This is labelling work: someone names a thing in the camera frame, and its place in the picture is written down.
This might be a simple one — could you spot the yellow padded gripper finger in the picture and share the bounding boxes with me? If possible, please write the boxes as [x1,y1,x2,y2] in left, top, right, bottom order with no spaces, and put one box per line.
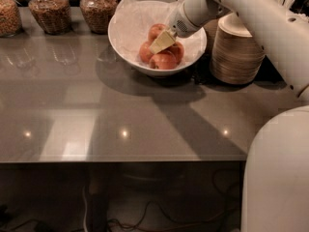
[150,29,177,54]

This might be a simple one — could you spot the middle glass snack jar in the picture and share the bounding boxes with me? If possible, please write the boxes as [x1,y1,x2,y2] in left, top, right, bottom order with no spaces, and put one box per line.
[28,0,71,35]

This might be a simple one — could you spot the floor cables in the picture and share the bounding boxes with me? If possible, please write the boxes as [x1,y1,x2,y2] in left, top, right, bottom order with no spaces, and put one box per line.
[0,167,242,232]

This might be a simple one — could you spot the front paper bowl stack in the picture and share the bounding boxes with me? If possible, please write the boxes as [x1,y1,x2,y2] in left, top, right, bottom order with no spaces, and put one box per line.
[210,13,265,85]

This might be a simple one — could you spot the left glass snack jar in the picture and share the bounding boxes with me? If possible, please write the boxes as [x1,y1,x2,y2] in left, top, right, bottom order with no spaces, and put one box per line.
[0,0,22,37]

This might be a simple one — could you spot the rear paper bowl stack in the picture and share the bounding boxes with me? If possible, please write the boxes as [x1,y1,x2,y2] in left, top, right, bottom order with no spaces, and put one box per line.
[204,19,218,54]

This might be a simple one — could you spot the red apple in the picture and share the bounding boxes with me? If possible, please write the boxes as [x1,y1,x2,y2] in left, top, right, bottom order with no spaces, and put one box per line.
[148,23,166,42]
[139,42,154,64]
[168,42,184,64]
[149,50,177,70]

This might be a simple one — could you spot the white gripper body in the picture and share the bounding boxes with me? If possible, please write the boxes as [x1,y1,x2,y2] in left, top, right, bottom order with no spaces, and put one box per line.
[167,0,207,38]

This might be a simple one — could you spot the dark table leg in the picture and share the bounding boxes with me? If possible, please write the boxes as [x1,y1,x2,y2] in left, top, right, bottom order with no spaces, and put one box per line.
[84,164,111,232]

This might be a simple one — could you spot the right glass snack jar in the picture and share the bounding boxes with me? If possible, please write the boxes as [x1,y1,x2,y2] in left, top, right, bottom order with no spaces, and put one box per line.
[79,0,118,34]

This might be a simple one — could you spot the white paper bowl liner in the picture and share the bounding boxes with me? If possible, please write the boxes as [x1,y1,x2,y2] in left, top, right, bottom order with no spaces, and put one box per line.
[111,0,205,66]

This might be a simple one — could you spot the paper bowl stack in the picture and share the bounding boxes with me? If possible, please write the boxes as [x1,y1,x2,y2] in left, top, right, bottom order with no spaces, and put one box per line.
[204,19,218,54]
[210,13,265,85]

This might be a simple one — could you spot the white ceramic bowl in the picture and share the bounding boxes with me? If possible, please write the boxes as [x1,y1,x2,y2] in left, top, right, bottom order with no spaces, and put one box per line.
[107,0,208,78]

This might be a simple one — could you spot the glass snack jar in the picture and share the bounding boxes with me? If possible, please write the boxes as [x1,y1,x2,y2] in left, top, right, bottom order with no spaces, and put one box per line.
[79,0,118,34]
[0,0,22,37]
[28,0,71,35]

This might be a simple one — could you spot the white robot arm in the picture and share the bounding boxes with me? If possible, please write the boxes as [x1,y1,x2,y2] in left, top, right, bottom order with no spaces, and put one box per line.
[151,0,309,232]

